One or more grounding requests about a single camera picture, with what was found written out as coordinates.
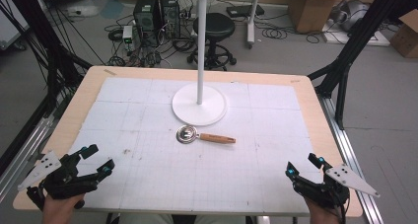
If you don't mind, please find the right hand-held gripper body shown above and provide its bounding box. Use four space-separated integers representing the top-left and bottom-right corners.
294 164 382 210

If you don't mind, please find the metal scoop with wooden handle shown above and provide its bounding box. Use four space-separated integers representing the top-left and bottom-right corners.
175 124 237 145

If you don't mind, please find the white flat board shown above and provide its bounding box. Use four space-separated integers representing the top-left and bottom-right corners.
321 19 392 47

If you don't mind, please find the coiled black cable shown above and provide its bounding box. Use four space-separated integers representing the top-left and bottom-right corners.
260 26 289 40
107 29 124 42

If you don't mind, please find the white grid mat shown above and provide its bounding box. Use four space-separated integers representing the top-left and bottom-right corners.
67 77 324 216

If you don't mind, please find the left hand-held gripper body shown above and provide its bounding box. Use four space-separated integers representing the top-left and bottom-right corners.
18 150 101 210

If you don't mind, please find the large cardboard box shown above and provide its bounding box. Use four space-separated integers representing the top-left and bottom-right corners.
288 0 345 34

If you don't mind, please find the person's right hand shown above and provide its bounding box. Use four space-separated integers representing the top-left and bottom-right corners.
304 197 343 224

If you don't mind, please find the black round stool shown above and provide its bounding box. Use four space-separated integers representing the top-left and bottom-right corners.
186 12 238 71

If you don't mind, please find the black computer tower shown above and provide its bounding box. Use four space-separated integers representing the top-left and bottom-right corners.
132 0 160 48
159 0 181 39

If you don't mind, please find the flat black box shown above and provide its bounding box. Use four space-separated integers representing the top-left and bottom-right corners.
226 4 265 19

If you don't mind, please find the white pole stand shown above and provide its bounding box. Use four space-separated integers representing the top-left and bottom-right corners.
245 0 261 49

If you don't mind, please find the small white device box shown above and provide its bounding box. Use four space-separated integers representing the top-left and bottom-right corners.
121 25 134 44

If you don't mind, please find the grey rounded appliance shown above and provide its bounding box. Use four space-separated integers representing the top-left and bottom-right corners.
329 0 371 33

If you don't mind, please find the small cardboard box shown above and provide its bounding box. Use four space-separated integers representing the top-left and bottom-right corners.
389 9 418 59

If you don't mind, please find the black metal frame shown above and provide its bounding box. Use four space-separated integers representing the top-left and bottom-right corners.
308 0 418 130
0 0 94 177

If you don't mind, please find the person's left hand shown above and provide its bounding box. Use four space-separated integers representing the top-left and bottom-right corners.
42 193 86 224

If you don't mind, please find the white cabinet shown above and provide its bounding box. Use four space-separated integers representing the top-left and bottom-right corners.
0 0 31 51

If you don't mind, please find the white hook rack stand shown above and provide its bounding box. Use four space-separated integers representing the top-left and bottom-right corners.
171 0 229 127

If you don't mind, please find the aluminium rail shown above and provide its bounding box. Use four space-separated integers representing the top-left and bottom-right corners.
317 95 384 224
0 114 55 202

